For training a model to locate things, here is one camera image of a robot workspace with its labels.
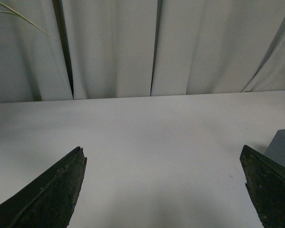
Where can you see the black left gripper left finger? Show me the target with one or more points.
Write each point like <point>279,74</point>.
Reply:
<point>49,200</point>

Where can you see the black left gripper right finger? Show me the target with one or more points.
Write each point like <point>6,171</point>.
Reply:
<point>266,187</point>

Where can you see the gray base block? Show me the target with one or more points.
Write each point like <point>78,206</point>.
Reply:
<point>276,149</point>

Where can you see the white curtain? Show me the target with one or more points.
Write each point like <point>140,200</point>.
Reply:
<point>133,48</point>

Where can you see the green plant leaf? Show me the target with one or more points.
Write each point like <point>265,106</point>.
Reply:
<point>13,12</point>

